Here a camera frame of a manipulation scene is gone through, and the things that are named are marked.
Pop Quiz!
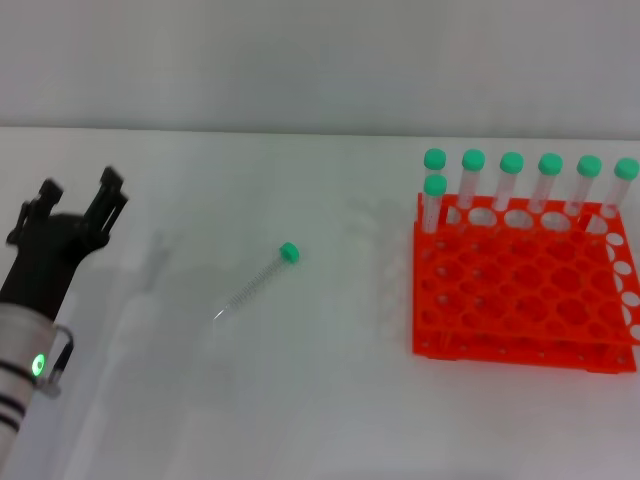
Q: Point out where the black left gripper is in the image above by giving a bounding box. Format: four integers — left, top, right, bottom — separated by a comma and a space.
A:
0, 165, 130, 324

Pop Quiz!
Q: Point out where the clear test tube green cap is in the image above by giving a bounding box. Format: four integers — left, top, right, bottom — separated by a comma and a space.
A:
530, 152, 564, 215
566, 154, 603, 215
493, 151, 525, 212
213, 241, 301, 321
423, 148, 448, 177
458, 148, 486, 210
422, 173, 449, 235
601, 157, 640, 220

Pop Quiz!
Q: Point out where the orange test tube rack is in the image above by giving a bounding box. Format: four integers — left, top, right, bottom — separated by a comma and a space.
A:
412, 192, 640, 375

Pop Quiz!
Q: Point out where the left gripper cable with plug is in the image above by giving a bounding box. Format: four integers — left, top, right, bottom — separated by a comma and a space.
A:
37, 324, 76, 399

